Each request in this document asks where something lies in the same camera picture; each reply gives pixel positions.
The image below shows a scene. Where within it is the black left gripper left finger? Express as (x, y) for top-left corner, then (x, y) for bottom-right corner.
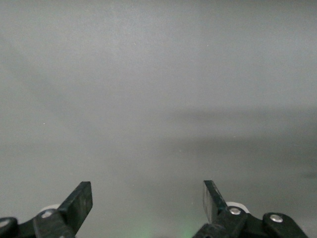
(33, 181), (94, 238)

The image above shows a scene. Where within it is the dark grey table mat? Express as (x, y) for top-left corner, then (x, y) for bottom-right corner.
(0, 0), (317, 238)

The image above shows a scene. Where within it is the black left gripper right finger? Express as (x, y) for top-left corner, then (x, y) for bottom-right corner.
(197, 179), (249, 238)

